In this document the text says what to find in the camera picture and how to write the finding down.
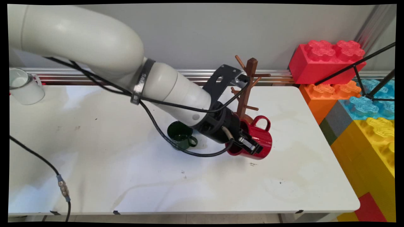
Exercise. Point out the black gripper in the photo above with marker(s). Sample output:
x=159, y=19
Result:
x=221, y=126

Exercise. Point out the red enamel mug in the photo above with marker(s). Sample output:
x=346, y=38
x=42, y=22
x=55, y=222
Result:
x=264, y=142

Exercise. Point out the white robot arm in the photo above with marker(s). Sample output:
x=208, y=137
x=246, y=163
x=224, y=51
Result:
x=94, y=41

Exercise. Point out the dark green mug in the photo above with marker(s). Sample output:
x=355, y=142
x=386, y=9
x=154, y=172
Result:
x=181, y=138

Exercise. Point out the brown wooden mug tree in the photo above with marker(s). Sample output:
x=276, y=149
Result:
x=251, y=72

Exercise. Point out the big orange toy brick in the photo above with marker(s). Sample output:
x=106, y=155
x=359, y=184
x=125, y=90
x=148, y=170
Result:
x=315, y=101

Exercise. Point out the big dark green toy brick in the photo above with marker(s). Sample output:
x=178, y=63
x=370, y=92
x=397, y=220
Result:
x=328, y=132

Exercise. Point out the big grey toy brick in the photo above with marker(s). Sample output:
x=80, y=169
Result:
x=339, y=118

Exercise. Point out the big red toy brick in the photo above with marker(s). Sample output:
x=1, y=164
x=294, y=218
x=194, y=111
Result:
x=315, y=67

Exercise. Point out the big light blue toy brick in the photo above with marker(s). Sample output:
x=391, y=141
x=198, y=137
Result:
x=363, y=107

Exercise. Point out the big yellow toy brick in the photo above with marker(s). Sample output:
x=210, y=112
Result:
x=369, y=151

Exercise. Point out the black tripod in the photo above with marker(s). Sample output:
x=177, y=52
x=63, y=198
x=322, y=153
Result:
x=356, y=65

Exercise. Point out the flat red toy brick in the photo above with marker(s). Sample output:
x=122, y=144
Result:
x=371, y=209

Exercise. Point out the white mug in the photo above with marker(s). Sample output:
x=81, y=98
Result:
x=28, y=93

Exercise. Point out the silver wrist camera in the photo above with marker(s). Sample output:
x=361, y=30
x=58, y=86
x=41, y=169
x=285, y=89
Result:
x=240, y=81

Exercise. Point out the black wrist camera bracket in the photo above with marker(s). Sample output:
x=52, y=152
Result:
x=221, y=80

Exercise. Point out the silver wall profile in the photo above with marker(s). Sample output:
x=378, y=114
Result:
x=375, y=25

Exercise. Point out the aluminium rail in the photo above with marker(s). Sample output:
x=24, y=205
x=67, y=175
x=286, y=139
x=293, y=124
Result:
x=79, y=75

